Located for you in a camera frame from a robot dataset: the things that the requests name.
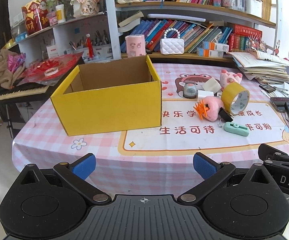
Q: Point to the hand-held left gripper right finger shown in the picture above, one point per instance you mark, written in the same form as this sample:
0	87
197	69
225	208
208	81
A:
204	166

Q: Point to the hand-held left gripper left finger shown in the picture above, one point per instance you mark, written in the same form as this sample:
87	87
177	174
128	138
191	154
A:
84	166

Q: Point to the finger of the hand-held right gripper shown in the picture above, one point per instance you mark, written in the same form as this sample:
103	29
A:
277	156

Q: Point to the yellow cardboard box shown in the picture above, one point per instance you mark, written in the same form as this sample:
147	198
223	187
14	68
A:
109	110

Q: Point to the white charger block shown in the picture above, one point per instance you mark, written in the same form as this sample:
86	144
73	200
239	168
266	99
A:
204	95

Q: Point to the white foam block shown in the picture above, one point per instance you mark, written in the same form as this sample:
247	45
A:
212	84

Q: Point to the pink checkered printed tablecloth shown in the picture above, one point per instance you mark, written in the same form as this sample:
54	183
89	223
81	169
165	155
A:
47	135

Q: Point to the mint green correction tape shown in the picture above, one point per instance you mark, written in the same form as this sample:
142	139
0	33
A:
235	128

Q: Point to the grey framed smartphone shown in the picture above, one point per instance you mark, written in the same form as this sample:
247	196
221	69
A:
280	103

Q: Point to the black binder clip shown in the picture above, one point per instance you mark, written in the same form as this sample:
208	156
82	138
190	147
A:
224	116

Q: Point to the orange spiky hair clip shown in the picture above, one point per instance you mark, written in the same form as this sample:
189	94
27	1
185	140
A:
201	110

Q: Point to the pink fluffy plush toy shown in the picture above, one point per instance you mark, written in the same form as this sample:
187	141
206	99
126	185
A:
213	107

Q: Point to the small black phone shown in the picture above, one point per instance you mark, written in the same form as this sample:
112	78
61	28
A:
267	87

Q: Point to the grey blue desk gadget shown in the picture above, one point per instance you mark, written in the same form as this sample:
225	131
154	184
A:
190	90

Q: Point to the yellow tape roll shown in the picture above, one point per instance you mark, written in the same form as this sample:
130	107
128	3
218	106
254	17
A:
230	91

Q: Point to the black keyboard stand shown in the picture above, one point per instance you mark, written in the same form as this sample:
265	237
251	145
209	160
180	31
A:
9	122

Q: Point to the stack of papers and workbooks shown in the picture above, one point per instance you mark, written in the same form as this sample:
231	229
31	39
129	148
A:
259	67

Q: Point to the pink plush pig toy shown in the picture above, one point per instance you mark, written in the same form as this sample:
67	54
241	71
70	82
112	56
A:
228	78

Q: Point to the clear tape roll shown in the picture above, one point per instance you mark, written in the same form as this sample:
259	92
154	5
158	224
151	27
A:
51	72

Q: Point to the black piano keyboard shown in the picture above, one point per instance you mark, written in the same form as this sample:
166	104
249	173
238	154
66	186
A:
9	93

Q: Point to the red decoration in plastic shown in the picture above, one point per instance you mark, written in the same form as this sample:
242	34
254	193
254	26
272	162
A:
64	62

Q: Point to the orange white blue carton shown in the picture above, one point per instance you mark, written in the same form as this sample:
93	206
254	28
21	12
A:
209	53
215	45

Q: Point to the sequin crown ornament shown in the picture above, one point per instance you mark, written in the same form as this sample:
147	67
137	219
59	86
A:
257	43

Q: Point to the white pen organizer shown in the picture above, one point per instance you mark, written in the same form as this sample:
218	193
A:
99	52

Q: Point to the white box red label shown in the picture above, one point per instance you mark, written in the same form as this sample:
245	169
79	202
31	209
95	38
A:
52	51

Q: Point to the red tassel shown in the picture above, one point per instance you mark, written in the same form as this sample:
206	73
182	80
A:
90	46

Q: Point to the white quilted pearl handbag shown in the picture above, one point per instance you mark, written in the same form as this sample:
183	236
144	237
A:
172	46

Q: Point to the pink foil wrap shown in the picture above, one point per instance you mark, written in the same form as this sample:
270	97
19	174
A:
15	62

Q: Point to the thick red dictionary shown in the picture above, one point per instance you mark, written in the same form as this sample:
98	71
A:
247	30

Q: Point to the pink cartoon cylinder container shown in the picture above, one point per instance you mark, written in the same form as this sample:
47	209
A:
135	46

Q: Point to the row of blue spined books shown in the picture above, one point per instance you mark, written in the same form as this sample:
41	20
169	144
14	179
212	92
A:
184	32

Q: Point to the small blue box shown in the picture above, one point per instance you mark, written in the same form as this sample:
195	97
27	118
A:
20	37

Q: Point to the pale-edged paperback book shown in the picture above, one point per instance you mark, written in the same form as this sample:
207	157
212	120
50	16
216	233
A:
129	28
130	17

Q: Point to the white wooden bookshelf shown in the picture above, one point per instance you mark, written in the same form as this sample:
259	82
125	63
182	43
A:
109	17

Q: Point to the small pink box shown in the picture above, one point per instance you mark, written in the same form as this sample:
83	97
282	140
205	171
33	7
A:
52	18

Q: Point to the white pen holder cup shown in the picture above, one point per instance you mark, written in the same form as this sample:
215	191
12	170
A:
253	6

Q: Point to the white jar yellow label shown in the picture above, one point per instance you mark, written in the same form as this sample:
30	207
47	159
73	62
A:
60	13

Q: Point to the red festive figure box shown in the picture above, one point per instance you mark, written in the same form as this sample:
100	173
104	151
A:
34	17

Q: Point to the floral rabbit fabric bag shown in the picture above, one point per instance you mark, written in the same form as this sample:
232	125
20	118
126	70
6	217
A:
84	2

